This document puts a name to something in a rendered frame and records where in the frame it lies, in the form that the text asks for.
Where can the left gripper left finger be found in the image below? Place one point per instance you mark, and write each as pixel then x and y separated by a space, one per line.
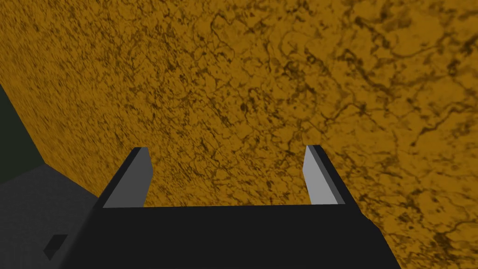
pixel 130 183

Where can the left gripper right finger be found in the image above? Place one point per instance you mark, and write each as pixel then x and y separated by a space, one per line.
pixel 322 179

